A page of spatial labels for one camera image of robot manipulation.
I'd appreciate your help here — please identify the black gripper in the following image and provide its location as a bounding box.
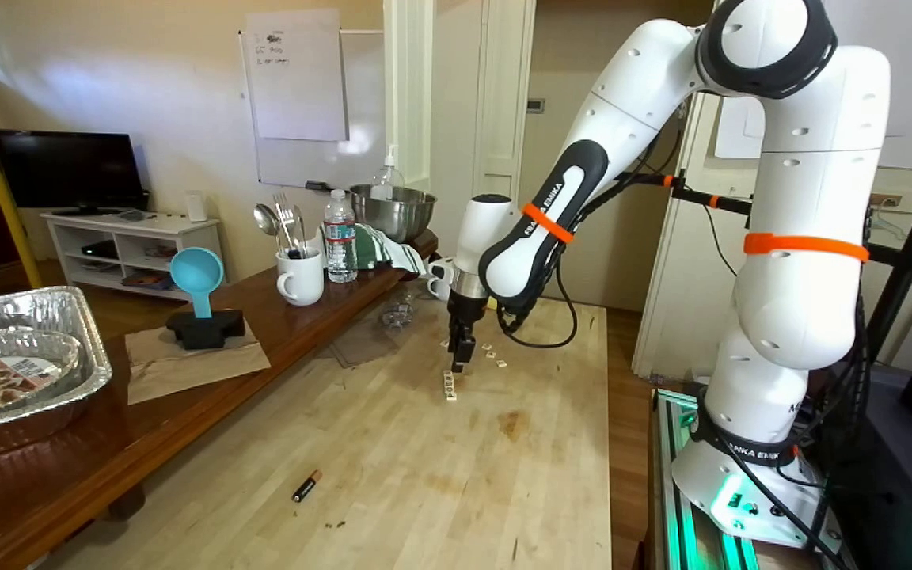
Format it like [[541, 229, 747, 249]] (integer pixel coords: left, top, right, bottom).
[[447, 291, 485, 372]]

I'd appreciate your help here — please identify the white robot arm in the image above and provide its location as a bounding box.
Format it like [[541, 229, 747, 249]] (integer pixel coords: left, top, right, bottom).
[[450, 0, 891, 546]]

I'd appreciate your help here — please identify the white mug on table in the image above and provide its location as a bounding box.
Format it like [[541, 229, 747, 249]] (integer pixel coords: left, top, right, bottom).
[[424, 258, 454, 299]]

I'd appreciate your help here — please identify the striped green white towel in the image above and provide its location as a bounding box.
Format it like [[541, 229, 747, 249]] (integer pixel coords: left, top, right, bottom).
[[355, 221, 428, 274]]

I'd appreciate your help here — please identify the steel mixing bowl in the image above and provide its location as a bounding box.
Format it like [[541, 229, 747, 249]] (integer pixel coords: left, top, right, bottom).
[[352, 183, 434, 239]]

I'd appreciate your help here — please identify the plastic water bottle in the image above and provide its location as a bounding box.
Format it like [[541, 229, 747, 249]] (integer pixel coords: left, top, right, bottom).
[[323, 191, 359, 282]]

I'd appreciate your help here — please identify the white mug with utensils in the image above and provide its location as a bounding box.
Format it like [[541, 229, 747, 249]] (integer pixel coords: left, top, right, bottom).
[[276, 249, 323, 306]]

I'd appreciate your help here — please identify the black marker on table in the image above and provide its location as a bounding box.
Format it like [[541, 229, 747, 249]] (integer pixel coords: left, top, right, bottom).
[[291, 472, 320, 502]]

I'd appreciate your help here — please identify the black funnel stand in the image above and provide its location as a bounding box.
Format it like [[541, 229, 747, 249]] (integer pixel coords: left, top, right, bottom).
[[169, 310, 245, 347]]

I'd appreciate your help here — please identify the brown paper sheet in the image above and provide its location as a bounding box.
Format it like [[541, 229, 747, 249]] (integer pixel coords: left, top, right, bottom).
[[125, 327, 269, 406]]

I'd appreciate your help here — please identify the white tv shelf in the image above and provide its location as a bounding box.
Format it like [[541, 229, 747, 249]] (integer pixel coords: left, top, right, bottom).
[[44, 212, 223, 299]]

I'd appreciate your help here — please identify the black television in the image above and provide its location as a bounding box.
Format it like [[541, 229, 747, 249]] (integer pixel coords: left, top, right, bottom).
[[0, 128, 148, 212]]

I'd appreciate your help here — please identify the aluminium foil tray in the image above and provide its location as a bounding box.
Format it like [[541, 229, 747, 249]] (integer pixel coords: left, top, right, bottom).
[[0, 285, 110, 427]]

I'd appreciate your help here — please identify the whiteboard on wall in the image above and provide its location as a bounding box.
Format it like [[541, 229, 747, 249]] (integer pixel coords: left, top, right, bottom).
[[242, 8, 386, 187]]

